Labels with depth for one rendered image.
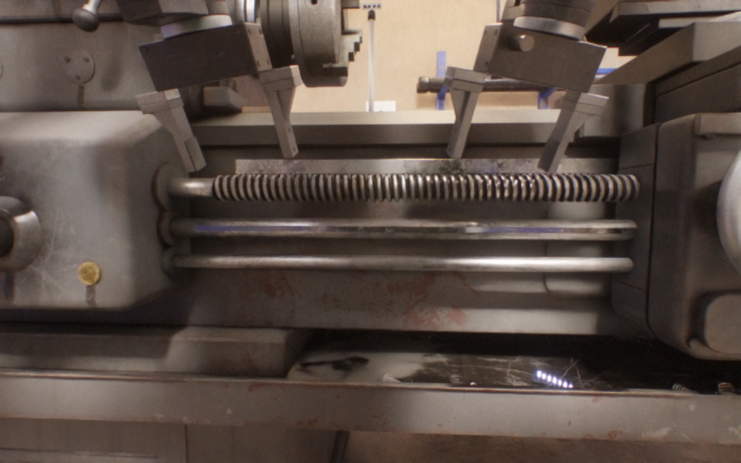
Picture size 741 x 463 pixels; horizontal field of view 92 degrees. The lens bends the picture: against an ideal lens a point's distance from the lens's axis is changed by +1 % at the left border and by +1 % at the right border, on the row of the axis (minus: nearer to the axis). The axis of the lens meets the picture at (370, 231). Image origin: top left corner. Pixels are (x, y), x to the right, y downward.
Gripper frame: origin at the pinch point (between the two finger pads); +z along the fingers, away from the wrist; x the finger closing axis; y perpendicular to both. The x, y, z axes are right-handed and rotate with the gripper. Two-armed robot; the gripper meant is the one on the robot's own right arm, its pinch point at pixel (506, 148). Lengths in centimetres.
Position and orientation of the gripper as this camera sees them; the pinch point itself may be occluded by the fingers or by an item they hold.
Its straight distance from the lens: 51.4
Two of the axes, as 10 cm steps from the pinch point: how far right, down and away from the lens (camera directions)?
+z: -1.7, 8.8, 4.5
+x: 9.8, 1.0, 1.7
